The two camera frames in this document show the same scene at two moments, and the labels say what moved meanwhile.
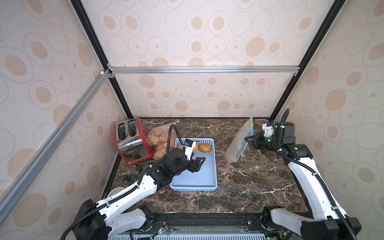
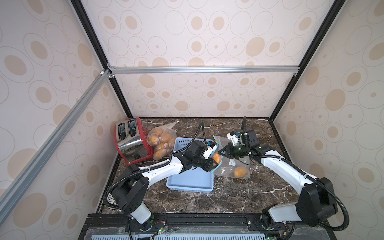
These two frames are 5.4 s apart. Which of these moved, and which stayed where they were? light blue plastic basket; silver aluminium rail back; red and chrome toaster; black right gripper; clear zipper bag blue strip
Moved: black right gripper; clear zipper bag blue strip
Stayed: light blue plastic basket; red and chrome toaster; silver aluminium rail back
